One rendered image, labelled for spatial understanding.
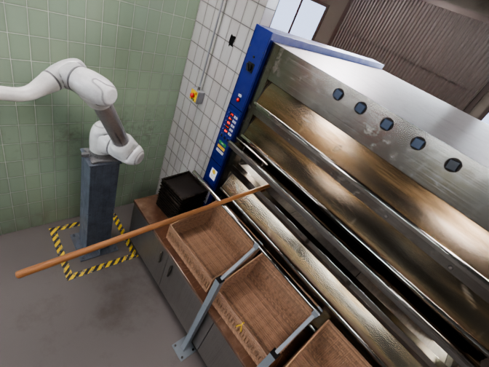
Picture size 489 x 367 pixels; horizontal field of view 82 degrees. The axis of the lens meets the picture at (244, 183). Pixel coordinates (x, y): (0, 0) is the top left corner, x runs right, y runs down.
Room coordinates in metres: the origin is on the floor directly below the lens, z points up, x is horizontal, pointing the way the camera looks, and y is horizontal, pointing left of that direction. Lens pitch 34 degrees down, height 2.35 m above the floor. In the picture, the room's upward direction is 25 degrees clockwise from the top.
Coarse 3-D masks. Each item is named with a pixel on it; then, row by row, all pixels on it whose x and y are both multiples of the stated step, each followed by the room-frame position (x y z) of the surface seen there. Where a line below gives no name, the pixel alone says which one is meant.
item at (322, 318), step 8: (232, 208) 1.85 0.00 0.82; (216, 216) 1.83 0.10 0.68; (240, 216) 1.79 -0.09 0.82; (232, 232) 1.72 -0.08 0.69; (256, 256) 1.58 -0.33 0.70; (280, 264) 1.51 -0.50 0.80; (288, 272) 1.46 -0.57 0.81; (280, 280) 1.44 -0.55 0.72; (296, 280) 1.42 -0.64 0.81; (304, 288) 1.38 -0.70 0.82; (312, 296) 1.34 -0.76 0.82; (296, 304) 1.32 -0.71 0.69; (312, 320) 1.24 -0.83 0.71; (320, 320) 1.24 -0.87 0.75; (312, 328) 1.20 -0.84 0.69; (352, 344) 1.13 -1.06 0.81; (360, 352) 1.10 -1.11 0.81; (344, 360) 1.08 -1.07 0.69; (368, 360) 1.07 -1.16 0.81
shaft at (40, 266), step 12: (252, 192) 1.64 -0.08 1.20; (216, 204) 1.36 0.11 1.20; (180, 216) 1.13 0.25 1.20; (144, 228) 0.95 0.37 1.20; (156, 228) 1.00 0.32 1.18; (108, 240) 0.80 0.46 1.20; (120, 240) 0.84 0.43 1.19; (72, 252) 0.68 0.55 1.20; (84, 252) 0.70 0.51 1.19; (36, 264) 0.57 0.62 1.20; (48, 264) 0.59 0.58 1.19; (24, 276) 0.52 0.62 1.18
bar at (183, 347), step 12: (252, 240) 1.24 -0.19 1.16; (252, 252) 1.19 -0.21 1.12; (264, 252) 1.19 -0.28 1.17; (240, 264) 1.14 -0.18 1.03; (276, 264) 1.13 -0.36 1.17; (288, 276) 1.09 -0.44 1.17; (216, 288) 1.02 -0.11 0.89; (300, 288) 1.04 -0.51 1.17; (204, 300) 1.04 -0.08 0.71; (204, 312) 1.03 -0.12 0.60; (312, 312) 0.95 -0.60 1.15; (192, 324) 1.04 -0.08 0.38; (192, 336) 1.04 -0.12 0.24; (180, 348) 1.04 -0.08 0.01; (192, 348) 1.07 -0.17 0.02; (180, 360) 0.96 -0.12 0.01; (264, 360) 0.77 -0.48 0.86
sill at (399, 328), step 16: (240, 176) 1.85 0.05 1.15; (256, 192) 1.74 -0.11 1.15; (272, 208) 1.64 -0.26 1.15; (288, 224) 1.55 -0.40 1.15; (304, 240) 1.46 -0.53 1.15; (320, 256) 1.38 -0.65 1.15; (336, 272) 1.31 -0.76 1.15; (352, 288) 1.24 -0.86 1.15; (368, 304) 1.17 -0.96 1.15; (384, 320) 1.11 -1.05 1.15; (400, 336) 1.06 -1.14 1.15; (416, 336) 1.07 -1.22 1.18; (416, 352) 1.00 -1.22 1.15; (432, 352) 1.02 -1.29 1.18
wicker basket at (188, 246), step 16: (176, 224) 1.52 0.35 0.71; (192, 224) 1.67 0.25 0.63; (208, 224) 1.78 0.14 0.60; (224, 224) 1.74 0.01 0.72; (176, 240) 1.41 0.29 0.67; (192, 240) 1.55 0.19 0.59; (208, 240) 1.62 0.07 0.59; (224, 240) 1.67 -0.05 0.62; (240, 240) 1.63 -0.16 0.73; (192, 256) 1.30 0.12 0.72; (224, 256) 1.53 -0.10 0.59; (240, 256) 1.57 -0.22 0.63; (192, 272) 1.27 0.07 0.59; (208, 272) 1.33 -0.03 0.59; (224, 272) 1.27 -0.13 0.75; (208, 288) 1.18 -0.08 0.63
